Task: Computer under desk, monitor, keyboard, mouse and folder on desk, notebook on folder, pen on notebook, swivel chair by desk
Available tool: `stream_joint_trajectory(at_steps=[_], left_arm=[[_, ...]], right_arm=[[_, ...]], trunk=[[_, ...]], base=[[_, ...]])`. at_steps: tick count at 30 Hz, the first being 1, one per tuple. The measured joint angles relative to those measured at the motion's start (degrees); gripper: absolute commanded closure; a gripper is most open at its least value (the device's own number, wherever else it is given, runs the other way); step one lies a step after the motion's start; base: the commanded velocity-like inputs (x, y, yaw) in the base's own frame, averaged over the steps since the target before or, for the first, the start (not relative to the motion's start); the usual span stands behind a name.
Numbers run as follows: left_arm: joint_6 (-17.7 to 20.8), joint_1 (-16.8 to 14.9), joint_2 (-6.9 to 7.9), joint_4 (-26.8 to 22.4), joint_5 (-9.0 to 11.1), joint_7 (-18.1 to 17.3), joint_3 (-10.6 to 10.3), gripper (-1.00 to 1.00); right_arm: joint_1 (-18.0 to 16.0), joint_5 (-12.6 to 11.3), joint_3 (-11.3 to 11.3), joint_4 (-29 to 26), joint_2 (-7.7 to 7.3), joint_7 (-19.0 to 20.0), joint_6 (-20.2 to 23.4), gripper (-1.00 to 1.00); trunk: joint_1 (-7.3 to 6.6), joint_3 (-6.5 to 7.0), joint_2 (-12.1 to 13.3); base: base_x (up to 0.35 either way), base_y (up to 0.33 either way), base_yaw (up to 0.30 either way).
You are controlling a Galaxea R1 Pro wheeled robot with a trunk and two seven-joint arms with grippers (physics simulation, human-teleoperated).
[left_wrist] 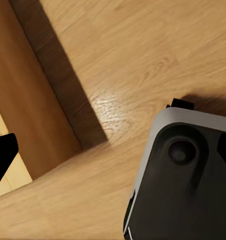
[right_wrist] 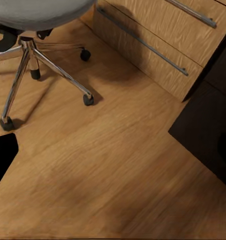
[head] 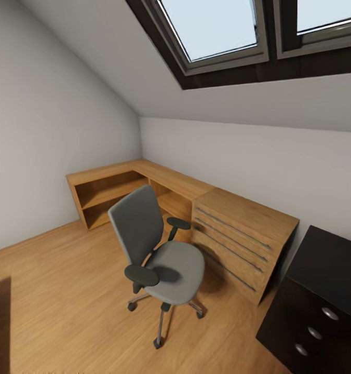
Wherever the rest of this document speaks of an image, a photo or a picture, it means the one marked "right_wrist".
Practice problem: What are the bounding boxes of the swivel chair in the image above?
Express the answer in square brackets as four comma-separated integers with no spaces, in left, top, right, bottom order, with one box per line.
[0,0,96,131]

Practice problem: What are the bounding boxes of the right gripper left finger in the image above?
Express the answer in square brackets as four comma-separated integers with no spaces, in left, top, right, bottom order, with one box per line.
[0,133,19,181]

